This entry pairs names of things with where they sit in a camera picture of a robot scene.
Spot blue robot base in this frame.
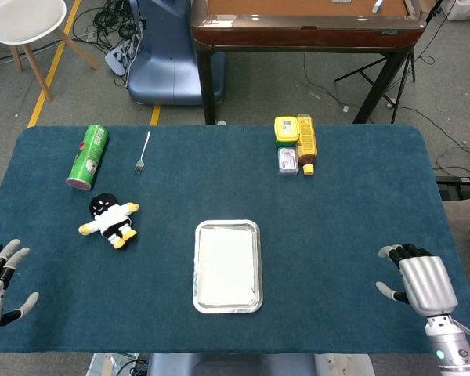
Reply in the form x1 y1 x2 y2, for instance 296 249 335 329
127 0 226 106

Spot small clear plastic box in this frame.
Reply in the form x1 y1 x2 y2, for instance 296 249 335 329
277 146 300 176

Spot green chips can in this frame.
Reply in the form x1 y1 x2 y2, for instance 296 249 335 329
65 124 110 192

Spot teal table cloth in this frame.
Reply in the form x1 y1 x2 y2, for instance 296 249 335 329
0 124 470 356

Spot yellow lidded tub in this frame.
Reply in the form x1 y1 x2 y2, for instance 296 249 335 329
273 115 301 150

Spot white storage box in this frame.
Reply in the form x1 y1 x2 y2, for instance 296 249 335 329
440 0 470 21

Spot black white plush doll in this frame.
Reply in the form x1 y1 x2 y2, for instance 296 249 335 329
78 193 140 250

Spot brown mahjong table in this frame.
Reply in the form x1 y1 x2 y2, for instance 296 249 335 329
190 0 428 125

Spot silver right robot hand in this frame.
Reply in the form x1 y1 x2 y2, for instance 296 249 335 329
375 243 459 316

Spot white power strip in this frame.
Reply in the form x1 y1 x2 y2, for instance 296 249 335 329
104 33 142 75

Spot yellow capped honey bottle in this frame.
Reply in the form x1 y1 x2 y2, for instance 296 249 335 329
295 113 318 176

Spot white paper sheet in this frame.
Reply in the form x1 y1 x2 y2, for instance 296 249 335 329
197 228 259 306

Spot black segmented track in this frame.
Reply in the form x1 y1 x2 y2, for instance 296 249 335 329
435 175 470 196

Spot shiny metal tray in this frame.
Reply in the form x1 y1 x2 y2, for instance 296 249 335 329
192 219 264 315

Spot grey blue robot torso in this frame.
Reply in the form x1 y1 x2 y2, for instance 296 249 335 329
146 352 375 376

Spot black cable bundle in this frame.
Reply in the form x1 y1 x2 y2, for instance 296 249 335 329
72 0 146 52

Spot silver fork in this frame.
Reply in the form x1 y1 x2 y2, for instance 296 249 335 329
133 130 152 176

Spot clear plastic bag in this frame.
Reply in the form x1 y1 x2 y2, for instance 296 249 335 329
88 352 140 376

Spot white chair wooden legs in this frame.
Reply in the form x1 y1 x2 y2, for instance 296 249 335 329
0 0 101 102

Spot beige trouser leg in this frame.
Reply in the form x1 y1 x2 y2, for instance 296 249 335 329
443 197 470 240

